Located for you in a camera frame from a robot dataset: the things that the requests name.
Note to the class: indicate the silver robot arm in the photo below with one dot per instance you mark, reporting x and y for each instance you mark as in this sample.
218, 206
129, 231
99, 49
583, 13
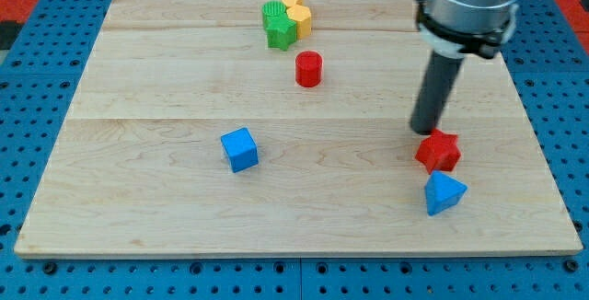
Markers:
456, 28

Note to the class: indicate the blue cube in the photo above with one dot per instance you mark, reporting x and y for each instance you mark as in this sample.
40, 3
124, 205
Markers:
240, 149

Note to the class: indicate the red cylinder block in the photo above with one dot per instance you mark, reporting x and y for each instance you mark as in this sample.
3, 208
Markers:
308, 68

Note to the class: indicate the wooden board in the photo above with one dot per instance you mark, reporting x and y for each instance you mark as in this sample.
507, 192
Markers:
138, 170

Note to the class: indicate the green star block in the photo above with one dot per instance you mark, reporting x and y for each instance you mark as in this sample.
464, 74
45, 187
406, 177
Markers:
281, 33

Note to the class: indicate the yellow hexagon block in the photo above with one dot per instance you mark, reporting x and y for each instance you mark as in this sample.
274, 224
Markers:
302, 16

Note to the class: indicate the green cylinder block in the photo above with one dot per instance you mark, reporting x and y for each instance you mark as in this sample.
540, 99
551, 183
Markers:
272, 10

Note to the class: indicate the red star block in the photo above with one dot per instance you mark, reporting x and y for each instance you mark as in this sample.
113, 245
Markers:
439, 151

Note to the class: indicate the blue triangular block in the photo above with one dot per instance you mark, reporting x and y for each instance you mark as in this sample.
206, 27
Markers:
442, 192

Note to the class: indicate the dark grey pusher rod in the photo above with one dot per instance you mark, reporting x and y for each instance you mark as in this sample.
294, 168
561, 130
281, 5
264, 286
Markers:
437, 83

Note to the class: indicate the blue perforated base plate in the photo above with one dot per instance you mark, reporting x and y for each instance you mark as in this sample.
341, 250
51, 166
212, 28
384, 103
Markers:
38, 77

